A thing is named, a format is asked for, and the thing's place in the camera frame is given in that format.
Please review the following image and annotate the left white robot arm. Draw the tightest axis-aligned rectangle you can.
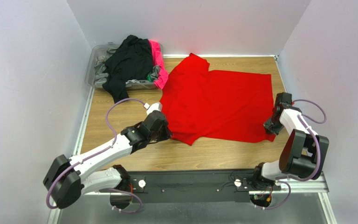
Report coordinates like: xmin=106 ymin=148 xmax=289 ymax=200
xmin=43 ymin=110 xmax=172 ymax=209

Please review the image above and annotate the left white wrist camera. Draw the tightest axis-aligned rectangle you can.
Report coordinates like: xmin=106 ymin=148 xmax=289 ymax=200
xmin=143 ymin=102 xmax=163 ymax=115

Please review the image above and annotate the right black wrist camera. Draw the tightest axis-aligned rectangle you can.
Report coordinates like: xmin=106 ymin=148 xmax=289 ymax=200
xmin=275 ymin=92 xmax=293 ymax=106

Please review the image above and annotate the clear plastic bin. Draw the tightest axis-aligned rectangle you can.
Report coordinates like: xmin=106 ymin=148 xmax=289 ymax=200
xmin=85 ymin=42 xmax=158 ymax=91

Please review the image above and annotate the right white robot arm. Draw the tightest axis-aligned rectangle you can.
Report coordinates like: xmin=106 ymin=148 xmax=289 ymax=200
xmin=250 ymin=104 xmax=330 ymax=190

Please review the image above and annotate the black t-shirt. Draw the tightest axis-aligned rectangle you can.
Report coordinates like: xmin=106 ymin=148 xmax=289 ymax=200
xmin=102 ymin=35 xmax=153 ymax=103

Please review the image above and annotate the pink t-shirt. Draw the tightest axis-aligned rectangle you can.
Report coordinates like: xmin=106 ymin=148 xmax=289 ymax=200
xmin=148 ymin=40 xmax=169 ymax=89

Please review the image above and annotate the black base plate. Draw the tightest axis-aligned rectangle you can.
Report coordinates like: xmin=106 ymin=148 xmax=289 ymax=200
xmin=116 ymin=169 xmax=281 ymax=206

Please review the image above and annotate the red t-shirt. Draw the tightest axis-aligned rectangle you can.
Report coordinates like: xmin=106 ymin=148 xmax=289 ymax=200
xmin=160 ymin=54 xmax=275 ymax=145

